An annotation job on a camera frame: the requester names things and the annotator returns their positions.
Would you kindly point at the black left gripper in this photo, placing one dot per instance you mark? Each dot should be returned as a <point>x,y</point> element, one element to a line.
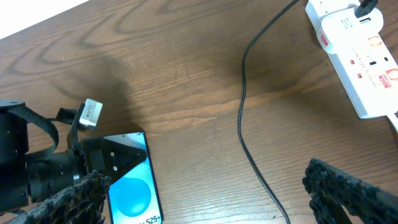
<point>98,154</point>

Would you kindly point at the blue Galaxy smartphone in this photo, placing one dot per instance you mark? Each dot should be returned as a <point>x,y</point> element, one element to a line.
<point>134,199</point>

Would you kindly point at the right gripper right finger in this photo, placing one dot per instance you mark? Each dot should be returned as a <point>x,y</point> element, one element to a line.
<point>336,195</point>

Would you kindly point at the white power strip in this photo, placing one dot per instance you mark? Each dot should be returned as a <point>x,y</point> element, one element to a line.
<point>368,72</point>

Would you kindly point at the white charger plug adapter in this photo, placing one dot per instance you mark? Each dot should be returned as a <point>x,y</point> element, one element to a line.
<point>342,29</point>

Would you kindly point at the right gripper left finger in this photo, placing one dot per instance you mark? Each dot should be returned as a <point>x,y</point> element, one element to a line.
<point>80,203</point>

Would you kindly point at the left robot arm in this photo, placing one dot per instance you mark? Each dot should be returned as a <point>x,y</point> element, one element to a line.
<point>33,177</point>

